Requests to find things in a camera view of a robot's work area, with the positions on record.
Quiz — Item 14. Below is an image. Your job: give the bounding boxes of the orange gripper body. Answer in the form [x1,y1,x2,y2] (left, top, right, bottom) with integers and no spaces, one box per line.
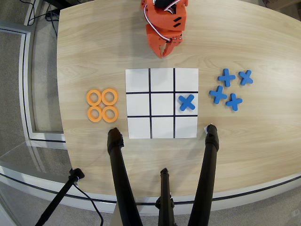
[146,7,188,40]

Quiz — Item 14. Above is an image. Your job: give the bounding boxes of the white framed glass panel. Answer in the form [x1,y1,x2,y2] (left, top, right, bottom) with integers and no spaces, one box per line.
[0,20,67,143]

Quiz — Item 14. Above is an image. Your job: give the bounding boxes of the white servo cable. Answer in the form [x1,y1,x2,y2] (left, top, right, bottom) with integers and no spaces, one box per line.
[144,0,180,42]

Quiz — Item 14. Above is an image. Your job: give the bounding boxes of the thick black tripod leg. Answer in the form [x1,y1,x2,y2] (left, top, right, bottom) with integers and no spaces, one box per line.
[107,127,143,226]
[187,124,220,226]

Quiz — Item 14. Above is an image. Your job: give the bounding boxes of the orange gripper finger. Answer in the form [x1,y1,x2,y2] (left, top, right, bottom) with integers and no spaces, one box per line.
[163,35,184,57]
[145,24,168,58]

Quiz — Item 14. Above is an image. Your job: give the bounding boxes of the orange foam ring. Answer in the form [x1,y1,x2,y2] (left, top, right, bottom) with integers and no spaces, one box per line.
[86,89,103,107]
[87,106,103,122]
[101,88,118,106]
[102,105,119,123]

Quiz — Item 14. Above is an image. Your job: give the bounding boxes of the black cable by stand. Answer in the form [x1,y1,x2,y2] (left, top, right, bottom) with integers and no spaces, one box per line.
[72,183,104,226]

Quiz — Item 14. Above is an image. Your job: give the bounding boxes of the white tic-tac-toe grid sheet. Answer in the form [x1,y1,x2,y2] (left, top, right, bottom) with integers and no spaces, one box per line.
[125,68,199,139]

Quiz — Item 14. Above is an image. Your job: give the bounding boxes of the black stand pole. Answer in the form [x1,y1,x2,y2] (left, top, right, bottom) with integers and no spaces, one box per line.
[34,168,85,226]

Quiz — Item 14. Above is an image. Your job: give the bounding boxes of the blue foam cross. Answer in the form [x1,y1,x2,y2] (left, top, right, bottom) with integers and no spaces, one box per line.
[225,93,243,112]
[217,68,236,87]
[178,94,196,112]
[238,70,254,86]
[209,85,228,105]

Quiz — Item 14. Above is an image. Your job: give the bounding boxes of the black floor cables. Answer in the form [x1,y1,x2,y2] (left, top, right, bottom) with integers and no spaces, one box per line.
[23,0,60,36]

